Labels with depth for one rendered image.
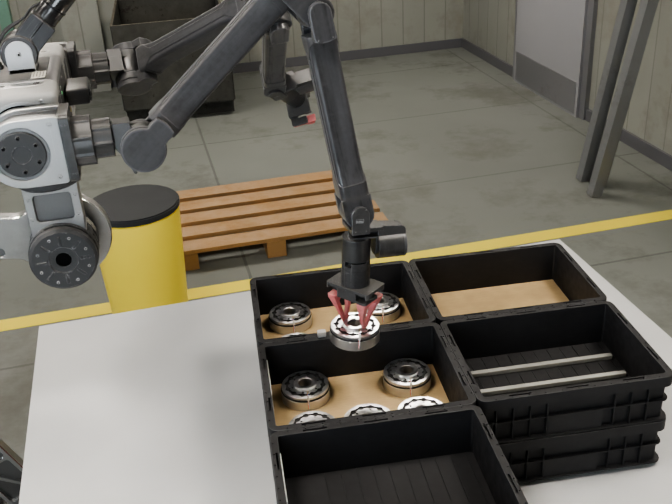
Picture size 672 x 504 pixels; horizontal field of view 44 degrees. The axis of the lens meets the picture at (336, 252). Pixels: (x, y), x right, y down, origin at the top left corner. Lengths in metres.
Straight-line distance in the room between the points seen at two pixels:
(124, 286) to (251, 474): 1.76
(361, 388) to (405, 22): 6.18
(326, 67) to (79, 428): 1.04
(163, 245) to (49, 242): 1.61
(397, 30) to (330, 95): 6.26
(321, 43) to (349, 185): 0.27
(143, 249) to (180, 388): 1.33
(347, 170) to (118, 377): 0.92
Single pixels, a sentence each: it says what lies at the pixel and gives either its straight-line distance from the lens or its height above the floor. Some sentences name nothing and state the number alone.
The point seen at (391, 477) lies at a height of 0.83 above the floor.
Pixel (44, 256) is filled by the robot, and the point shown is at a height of 1.15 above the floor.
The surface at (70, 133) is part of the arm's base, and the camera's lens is 1.50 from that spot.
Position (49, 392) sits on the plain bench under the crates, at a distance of 2.23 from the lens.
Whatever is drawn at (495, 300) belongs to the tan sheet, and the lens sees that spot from 2.16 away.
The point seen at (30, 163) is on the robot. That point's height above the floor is 1.43.
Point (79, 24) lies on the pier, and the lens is 7.28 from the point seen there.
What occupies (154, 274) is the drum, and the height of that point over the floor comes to 0.34.
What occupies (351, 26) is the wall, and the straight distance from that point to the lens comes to 7.67.
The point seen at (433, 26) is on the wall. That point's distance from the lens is 7.91.
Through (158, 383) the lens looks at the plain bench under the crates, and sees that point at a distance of 2.17.
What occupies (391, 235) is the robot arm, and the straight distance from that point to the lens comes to 1.66.
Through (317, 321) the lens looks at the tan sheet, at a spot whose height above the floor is 0.83.
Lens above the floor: 1.93
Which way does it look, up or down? 27 degrees down
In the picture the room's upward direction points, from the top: 3 degrees counter-clockwise
